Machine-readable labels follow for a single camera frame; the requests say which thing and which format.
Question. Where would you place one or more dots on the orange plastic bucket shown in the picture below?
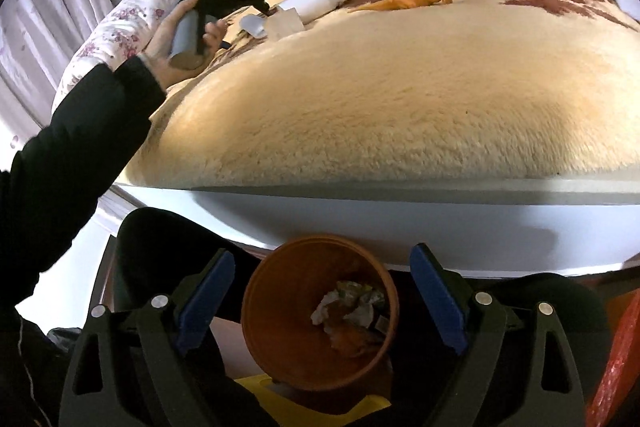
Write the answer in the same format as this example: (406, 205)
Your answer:
(280, 327)

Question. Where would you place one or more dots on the person's black pants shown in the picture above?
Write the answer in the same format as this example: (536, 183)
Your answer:
(160, 247)

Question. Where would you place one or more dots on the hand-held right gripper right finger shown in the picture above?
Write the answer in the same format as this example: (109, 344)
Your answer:
(440, 302)

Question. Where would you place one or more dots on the white spout pouch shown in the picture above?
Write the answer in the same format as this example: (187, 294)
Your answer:
(325, 307)

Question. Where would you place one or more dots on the pink floral pillows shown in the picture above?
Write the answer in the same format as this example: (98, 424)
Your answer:
(145, 7)

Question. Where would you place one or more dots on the person's left hand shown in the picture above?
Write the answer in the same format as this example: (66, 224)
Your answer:
(160, 42)

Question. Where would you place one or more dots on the green snack wrapper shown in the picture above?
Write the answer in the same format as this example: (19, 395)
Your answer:
(355, 289)

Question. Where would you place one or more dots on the person's black jacket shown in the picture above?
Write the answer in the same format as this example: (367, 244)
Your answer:
(30, 372)

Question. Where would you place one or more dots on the small clear plastic cup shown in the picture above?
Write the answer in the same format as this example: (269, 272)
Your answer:
(252, 27)

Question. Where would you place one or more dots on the patterned sheer curtain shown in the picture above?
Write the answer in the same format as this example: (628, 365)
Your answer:
(45, 7)

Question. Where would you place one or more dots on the red plastic bag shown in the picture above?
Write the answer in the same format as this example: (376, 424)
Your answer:
(620, 372)

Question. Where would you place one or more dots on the person's left forearm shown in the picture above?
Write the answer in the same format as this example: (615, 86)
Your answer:
(65, 167)

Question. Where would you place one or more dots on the beige floral plush blanket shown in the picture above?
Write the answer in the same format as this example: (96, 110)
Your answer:
(400, 107)

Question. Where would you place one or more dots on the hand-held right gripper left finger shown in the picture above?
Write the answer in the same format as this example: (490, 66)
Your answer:
(205, 302)

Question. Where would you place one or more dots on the white bed frame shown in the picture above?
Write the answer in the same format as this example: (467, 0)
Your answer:
(400, 227)

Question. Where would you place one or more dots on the orange snack packet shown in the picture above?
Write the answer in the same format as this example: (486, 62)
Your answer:
(350, 339)

